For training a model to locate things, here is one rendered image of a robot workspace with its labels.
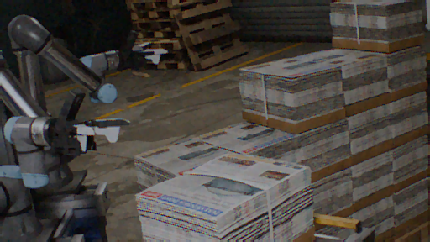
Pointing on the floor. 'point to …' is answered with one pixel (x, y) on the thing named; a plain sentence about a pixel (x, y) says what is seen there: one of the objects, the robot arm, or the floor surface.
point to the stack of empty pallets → (165, 30)
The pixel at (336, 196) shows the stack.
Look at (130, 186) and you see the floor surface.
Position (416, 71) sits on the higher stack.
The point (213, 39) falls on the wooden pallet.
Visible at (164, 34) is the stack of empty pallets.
